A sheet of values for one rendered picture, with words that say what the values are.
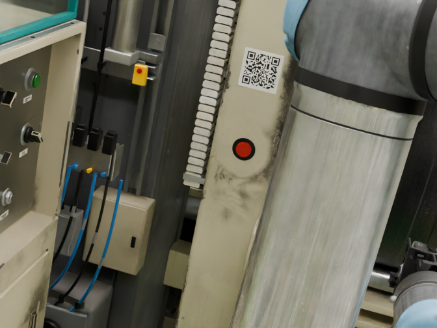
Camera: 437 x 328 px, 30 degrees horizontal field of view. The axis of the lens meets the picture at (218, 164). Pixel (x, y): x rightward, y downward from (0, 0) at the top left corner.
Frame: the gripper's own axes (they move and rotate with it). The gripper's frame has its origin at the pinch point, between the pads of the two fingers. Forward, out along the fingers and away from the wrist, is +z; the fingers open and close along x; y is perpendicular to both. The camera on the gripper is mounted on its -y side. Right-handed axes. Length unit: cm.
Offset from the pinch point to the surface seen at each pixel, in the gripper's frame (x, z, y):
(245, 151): 34.4, 24.0, 6.7
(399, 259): 1.6, 13.4, -3.0
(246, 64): 38.0, 22.4, 23.4
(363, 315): 4.5, 21.4, -17.9
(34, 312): 64, 5, -29
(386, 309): 1.0, 17.1, -13.9
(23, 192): 69, 2, -6
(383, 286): 2.6, 19.0, -10.4
